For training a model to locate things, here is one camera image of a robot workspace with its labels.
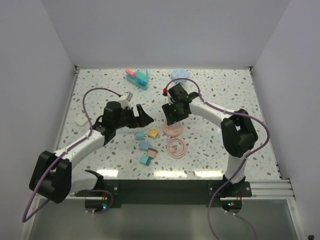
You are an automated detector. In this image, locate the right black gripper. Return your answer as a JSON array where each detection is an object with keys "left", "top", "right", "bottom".
[{"left": 162, "top": 101, "right": 189, "bottom": 126}]

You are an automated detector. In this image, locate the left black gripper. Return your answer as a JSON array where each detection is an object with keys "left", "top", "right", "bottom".
[{"left": 113, "top": 104, "right": 153, "bottom": 130}]

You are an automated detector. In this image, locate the yellow plug adapter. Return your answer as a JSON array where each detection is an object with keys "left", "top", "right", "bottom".
[{"left": 148, "top": 128, "right": 159, "bottom": 139}]

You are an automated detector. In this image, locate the teal plug adapter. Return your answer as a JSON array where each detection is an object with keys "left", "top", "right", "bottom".
[
  {"left": 134, "top": 131, "right": 146, "bottom": 141},
  {"left": 139, "top": 155, "right": 153, "bottom": 166}
]

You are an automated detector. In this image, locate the pink round power socket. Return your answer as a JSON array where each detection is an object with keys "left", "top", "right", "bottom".
[{"left": 162, "top": 122, "right": 184, "bottom": 138}]

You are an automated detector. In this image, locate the light blue plug adapter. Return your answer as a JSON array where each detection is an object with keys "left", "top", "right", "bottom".
[{"left": 139, "top": 141, "right": 153, "bottom": 152}]

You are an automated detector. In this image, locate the brown pink plug adapter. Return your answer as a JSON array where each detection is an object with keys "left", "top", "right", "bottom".
[{"left": 146, "top": 148, "right": 158, "bottom": 159}]

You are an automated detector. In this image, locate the blue round power socket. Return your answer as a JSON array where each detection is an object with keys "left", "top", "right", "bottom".
[{"left": 171, "top": 68, "right": 189, "bottom": 80}]

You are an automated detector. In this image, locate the pink cord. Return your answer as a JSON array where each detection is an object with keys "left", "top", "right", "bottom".
[{"left": 166, "top": 136, "right": 188, "bottom": 159}]

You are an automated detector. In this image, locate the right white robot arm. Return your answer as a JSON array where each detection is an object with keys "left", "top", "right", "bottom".
[{"left": 162, "top": 84, "right": 258, "bottom": 197}]

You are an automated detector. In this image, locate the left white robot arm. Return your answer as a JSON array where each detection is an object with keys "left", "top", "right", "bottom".
[{"left": 29, "top": 101, "right": 154, "bottom": 204}]

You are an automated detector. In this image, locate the blue plug on teal strip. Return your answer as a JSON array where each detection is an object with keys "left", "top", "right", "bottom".
[{"left": 136, "top": 76, "right": 147, "bottom": 85}]

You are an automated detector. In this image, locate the white plug adapter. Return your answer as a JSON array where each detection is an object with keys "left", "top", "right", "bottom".
[{"left": 74, "top": 114, "right": 88, "bottom": 126}]

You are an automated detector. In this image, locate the teal triangular power strip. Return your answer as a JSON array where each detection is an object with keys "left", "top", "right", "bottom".
[{"left": 125, "top": 69, "right": 148, "bottom": 90}]

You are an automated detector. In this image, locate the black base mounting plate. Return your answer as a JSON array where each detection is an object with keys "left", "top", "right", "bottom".
[{"left": 74, "top": 178, "right": 251, "bottom": 213}]

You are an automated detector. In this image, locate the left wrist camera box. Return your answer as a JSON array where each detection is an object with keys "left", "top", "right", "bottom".
[{"left": 118, "top": 91, "right": 133, "bottom": 105}]

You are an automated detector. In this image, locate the aluminium frame rail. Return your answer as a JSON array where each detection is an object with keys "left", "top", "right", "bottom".
[{"left": 249, "top": 179, "right": 296, "bottom": 200}]

